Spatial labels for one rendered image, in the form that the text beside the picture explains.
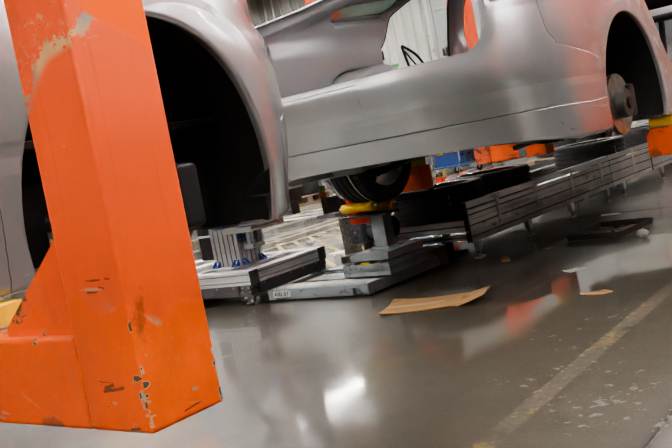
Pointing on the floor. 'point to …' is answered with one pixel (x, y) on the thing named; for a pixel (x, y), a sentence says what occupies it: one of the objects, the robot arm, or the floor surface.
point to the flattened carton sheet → (432, 302)
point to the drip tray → (610, 227)
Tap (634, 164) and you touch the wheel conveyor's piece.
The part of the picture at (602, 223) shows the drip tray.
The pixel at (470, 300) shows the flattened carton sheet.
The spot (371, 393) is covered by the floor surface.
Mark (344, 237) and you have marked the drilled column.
